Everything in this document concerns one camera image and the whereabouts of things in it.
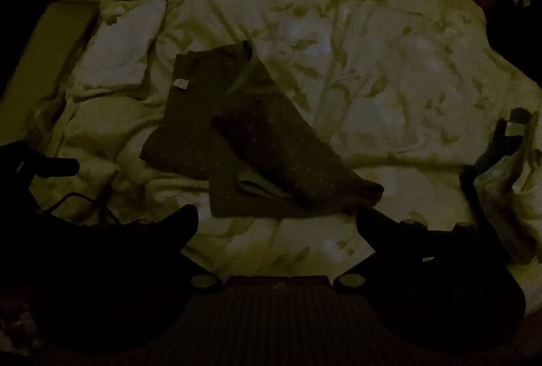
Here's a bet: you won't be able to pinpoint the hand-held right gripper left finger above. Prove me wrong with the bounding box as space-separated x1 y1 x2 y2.
63 204 223 290

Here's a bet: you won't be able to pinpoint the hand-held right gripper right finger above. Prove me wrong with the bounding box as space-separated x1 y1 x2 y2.
334 207 509 290

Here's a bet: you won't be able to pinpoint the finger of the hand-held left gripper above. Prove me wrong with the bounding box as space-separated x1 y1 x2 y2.
36 158 80 177

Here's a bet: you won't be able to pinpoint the dark dotted pants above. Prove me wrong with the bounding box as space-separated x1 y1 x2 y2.
140 40 385 219

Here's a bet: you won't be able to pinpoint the white folded cloth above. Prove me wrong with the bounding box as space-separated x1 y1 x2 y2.
72 0 167 98

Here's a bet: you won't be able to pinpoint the light cloth with dark trim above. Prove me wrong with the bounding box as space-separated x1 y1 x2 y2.
461 107 542 265

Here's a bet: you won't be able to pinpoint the leaf print blanket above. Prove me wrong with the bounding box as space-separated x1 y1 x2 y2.
25 0 542 278

